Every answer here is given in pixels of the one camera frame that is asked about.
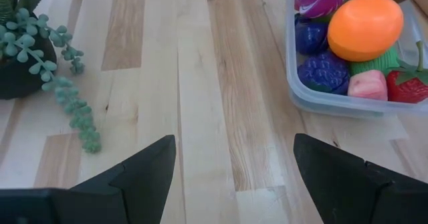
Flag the purple striped toy onion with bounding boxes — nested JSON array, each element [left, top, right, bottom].
[[290, 0, 352, 19]]

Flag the purple toy blackberry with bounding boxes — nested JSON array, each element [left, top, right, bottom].
[[296, 49, 351, 96]]

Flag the small pink toy food piece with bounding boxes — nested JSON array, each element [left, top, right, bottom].
[[346, 69, 389, 102]]

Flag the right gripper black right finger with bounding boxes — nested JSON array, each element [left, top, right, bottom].
[[293, 132, 428, 224]]

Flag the orange toy fruit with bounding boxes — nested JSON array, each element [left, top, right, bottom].
[[326, 0, 405, 63]]

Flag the clear plastic tupperware container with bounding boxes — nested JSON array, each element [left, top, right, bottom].
[[285, 0, 428, 118]]

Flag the succulent plant in black pot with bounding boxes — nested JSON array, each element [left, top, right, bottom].
[[0, 0, 102, 154]]

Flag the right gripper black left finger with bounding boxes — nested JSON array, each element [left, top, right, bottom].
[[51, 134, 177, 224]]

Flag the green toy cucumber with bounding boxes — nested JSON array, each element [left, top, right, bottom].
[[349, 46, 402, 77]]

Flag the red toy strawberry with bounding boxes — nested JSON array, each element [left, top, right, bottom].
[[386, 40, 428, 104]]

